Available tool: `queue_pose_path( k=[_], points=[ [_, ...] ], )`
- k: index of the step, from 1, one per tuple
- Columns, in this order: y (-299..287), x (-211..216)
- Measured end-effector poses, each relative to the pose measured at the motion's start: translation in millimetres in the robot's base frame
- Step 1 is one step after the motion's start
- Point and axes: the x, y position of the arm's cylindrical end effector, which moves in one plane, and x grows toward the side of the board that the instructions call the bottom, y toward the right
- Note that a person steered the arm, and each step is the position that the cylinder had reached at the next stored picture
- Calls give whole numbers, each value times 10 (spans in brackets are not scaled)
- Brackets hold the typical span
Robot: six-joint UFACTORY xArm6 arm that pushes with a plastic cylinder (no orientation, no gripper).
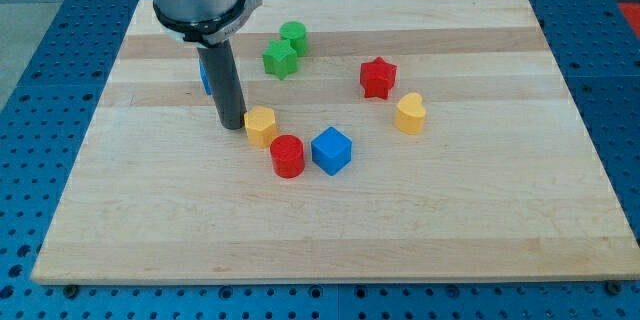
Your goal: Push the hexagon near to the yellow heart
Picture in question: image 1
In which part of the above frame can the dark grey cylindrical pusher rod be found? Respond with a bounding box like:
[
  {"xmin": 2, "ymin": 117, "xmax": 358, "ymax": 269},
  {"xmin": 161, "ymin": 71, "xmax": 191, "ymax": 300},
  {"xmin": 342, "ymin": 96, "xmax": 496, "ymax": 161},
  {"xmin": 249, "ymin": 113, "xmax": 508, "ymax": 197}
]
[{"xmin": 197, "ymin": 41, "xmax": 246, "ymax": 130}]

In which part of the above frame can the yellow hexagon block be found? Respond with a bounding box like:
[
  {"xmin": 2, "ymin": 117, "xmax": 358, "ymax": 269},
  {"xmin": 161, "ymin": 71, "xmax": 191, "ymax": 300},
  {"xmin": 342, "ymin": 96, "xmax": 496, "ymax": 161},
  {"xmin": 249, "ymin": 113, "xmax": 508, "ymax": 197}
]
[{"xmin": 244, "ymin": 106, "xmax": 278, "ymax": 148}]

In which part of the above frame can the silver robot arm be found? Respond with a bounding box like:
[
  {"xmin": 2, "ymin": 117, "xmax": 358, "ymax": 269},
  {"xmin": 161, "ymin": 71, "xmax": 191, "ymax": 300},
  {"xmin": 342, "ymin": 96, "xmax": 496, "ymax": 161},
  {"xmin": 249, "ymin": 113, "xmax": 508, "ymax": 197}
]
[{"xmin": 152, "ymin": 0, "xmax": 263, "ymax": 130}]

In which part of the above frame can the yellow heart block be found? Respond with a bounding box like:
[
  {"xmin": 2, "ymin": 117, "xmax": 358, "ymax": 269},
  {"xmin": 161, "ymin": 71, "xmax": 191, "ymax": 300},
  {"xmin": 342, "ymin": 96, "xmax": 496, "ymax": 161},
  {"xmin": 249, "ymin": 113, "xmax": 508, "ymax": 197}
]
[{"xmin": 394, "ymin": 92, "xmax": 427, "ymax": 135}]

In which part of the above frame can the blue block behind rod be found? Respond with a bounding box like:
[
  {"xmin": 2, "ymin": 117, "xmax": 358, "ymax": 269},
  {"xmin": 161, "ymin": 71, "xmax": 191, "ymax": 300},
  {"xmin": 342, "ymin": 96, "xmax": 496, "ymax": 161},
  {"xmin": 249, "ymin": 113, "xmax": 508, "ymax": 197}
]
[{"xmin": 199, "ymin": 60, "xmax": 212, "ymax": 96}]

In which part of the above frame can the green star block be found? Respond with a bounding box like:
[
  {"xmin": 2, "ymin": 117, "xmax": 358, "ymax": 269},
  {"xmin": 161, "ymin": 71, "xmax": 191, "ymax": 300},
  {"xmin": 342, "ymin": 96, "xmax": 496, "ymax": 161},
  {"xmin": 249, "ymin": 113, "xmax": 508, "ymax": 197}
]
[{"xmin": 262, "ymin": 40, "xmax": 298, "ymax": 80}]

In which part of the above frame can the green cylinder block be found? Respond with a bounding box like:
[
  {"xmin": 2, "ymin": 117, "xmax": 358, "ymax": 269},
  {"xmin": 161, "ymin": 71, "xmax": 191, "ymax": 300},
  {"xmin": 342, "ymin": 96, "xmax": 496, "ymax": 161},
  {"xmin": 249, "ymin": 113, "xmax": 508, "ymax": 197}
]
[{"xmin": 279, "ymin": 21, "xmax": 308, "ymax": 57}]

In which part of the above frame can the red cylinder block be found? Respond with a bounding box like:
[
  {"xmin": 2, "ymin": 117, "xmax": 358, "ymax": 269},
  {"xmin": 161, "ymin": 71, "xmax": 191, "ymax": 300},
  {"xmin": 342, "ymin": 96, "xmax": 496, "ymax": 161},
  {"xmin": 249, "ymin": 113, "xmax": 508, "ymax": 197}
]
[{"xmin": 270, "ymin": 134, "xmax": 305, "ymax": 178}]

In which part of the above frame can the blue cube block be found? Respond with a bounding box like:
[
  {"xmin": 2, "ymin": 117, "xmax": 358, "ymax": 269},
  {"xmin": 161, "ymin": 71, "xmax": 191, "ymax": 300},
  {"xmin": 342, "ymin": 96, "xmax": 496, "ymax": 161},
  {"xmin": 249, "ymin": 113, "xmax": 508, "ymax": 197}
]
[{"xmin": 311, "ymin": 127, "xmax": 352, "ymax": 176}]

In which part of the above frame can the red star block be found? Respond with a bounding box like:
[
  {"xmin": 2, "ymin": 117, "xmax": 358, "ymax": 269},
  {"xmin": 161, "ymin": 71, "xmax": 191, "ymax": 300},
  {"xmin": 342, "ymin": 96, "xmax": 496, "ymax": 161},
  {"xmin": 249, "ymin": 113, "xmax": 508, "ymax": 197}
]
[{"xmin": 360, "ymin": 57, "xmax": 397, "ymax": 100}]

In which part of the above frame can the wooden board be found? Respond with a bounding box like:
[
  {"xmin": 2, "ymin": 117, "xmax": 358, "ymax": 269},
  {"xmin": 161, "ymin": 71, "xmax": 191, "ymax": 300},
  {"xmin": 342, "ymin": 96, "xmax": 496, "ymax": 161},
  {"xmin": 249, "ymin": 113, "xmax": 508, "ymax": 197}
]
[{"xmin": 32, "ymin": 0, "xmax": 639, "ymax": 285}]

